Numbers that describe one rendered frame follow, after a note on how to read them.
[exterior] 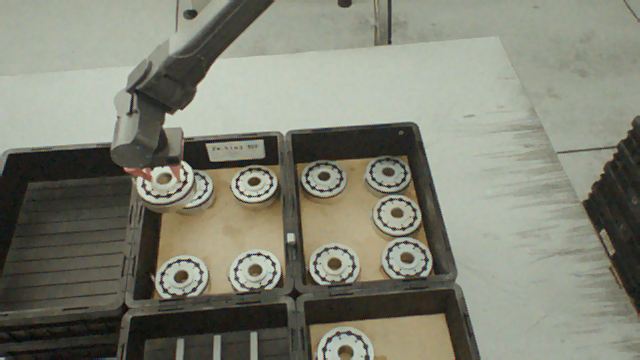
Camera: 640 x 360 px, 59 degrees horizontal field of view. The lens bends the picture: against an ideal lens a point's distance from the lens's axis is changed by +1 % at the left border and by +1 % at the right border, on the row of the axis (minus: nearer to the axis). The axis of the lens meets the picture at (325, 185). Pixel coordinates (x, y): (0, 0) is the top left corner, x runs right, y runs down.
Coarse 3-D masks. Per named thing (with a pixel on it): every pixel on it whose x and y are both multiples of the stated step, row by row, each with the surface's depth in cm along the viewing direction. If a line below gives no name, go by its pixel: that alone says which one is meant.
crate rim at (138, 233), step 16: (288, 192) 116; (144, 208) 112; (288, 208) 112; (288, 224) 109; (288, 256) 106; (128, 272) 103; (288, 272) 103; (128, 288) 101; (288, 288) 101; (128, 304) 99; (144, 304) 99; (160, 304) 100; (176, 304) 99
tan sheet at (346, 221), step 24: (360, 168) 131; (360, 192) 127; (408, 192) 127; (312, 216) 123; (336, 216) 123; (360, 216) 123; (312, 240) 119; (336, 240) 119; (360, 240) 119; (384, 240) 119; (360, 264) 115
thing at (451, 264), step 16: (320, 128) 125; (336, 128) 125; (352, 128) 125; (368, 128) 125; (384, 128) 125; (400, 128) 126; (416, 128) 125; (288, 144) 122; (416, 144) 122; (288, 160) 119; (288, 176) 117; (432, 192) 115; (432, 208) 112; (448, 240) 107; (448, 256) 105; (304, 288) 101; (320, 288) 101; (336, 288) 101; (352, 288) 101
